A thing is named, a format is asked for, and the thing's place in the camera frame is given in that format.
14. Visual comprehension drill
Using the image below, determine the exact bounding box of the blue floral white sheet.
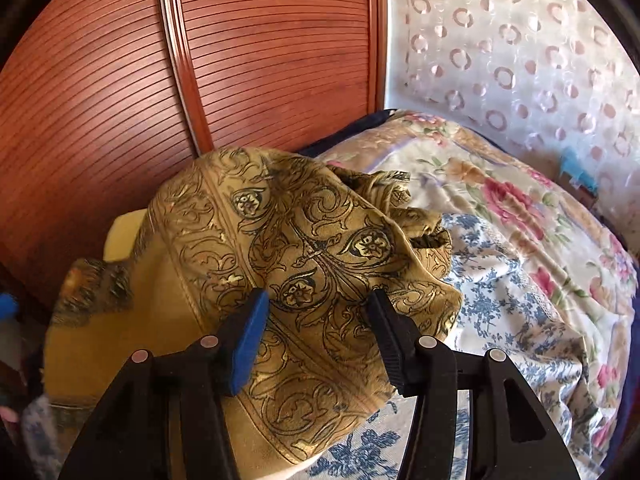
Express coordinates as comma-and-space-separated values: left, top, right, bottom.
20, 212, 596, 480

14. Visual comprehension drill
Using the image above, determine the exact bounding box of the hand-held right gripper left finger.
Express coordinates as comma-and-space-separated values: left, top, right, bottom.
57, 287, 271, 480

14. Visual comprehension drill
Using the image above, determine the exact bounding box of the circle-patterned sheer curtain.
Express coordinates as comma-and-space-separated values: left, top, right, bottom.
385, 0, 640, 216

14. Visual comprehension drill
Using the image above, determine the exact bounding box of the teal blue box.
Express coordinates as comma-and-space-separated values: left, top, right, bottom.
557, 147, 601, 196

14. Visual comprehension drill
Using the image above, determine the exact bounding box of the wooden slatted wardrobe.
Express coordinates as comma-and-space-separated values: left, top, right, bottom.
0, 0, 388, 321

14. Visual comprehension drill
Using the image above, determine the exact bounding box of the golden brown patterned shirt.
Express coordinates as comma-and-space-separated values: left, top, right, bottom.
42, 146, 463, 468

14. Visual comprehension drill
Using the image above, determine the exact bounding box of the yellow plush toy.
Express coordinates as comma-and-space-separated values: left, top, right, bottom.
102, 212, 148, 263

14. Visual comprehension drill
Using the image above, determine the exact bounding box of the navy blue blanket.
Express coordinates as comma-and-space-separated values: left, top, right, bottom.
295, 109, 396, 156

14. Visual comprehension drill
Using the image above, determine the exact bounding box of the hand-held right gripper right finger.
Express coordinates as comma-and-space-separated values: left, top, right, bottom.
365, 290, 581, 480

